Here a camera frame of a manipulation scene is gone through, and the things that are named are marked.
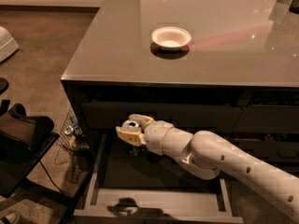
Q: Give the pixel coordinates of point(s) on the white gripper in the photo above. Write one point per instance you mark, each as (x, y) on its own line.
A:
(154, 134)

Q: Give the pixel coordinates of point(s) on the blue pepsi can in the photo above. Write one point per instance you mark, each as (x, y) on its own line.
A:
(132, 150)

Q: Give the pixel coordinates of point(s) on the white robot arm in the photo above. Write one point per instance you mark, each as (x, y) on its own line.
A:
(206, 154)

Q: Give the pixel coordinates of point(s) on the open middle drawer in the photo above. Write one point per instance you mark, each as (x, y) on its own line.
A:
(146, 189)

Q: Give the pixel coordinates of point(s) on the dark grey drawer cabinet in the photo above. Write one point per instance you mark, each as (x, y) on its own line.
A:
(236, 45)

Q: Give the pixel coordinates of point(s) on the white paper bowl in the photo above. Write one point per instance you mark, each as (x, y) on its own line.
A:
(171, 38)

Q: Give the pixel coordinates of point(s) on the black chair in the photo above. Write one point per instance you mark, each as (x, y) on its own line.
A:
(24, 141)

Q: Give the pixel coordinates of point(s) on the right side lower drawers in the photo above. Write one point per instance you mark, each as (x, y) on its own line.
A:
(268, 126)

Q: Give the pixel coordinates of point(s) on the white object on floor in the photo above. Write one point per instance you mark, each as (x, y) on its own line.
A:
(8, 44)

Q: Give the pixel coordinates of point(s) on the shoe at bottom left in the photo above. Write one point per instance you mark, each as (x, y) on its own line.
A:
(11, 218)

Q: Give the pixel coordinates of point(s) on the wire mesh basket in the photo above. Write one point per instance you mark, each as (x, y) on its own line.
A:
(73, 150)

